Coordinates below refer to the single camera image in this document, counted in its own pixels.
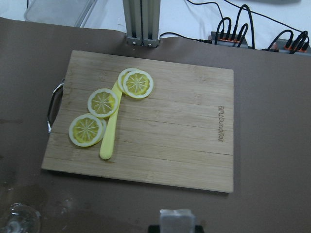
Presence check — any lemon slice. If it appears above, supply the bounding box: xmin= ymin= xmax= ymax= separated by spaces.
xmin=87 ymin=88 xmax=119 ymax=118
xmin=117 ymin=68 xmax=154 ymax=99
xmin=69 ymin=113 xmax=106 ymax=147

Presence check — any clear wine glass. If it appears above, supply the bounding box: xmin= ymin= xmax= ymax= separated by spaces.
xmin=0 ymin=203 xmax=41 ymax=233

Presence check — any bamboo cutting board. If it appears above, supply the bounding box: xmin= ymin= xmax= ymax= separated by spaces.
xmin=42 ymin=50 xmax=234 ymax=193

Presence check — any aluminium frame post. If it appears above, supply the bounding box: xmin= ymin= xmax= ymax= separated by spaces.
xmin=123 ymin=0 xmax=161 ymax=48

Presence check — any yellow plastic knife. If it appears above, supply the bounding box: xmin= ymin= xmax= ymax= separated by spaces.
xmin=99 ymin=82 xmax=122 ymax=160

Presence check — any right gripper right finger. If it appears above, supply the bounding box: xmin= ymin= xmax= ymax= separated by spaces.
xmin=194 ymin=225 xmax=204 ymax=233

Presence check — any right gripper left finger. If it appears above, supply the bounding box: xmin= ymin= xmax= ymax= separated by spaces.
xmin=148 ymin=225 xmax=160 ymax=233

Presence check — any clear ice cube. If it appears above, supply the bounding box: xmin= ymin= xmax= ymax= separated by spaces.
xmin=159 ymin=209 xmax=195 ymax=233

